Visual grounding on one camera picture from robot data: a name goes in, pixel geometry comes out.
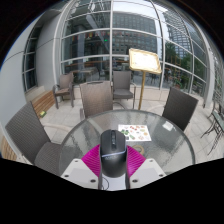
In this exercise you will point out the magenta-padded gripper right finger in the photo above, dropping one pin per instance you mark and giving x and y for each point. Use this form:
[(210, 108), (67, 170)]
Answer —
[(150, 170)]

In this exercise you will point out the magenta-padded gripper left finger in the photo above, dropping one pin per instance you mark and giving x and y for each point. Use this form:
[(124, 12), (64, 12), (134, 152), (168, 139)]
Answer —
[(75, 170)]

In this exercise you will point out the black computer mouse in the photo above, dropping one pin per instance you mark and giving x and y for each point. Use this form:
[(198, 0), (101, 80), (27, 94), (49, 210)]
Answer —
[(113, 153)]

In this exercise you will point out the small gold round disc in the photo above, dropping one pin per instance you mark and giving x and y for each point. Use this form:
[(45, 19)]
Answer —
[(140, 148)]

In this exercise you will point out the colourful laminated menu card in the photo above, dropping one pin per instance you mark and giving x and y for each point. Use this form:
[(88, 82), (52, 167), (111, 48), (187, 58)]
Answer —
[(135, 132)]

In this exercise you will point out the grey wicker chair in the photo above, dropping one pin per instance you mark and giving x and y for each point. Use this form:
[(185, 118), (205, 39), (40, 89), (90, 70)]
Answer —
[(26, 133), (180, 108), (122, 83), (96, 98), (65, 85)]

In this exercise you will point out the green metal bistro table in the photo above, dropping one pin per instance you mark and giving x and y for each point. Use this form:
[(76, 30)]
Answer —
[(216, 121)]

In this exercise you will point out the gold framed menu stand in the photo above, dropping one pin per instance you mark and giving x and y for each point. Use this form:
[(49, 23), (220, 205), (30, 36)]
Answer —
[(145, 60)]

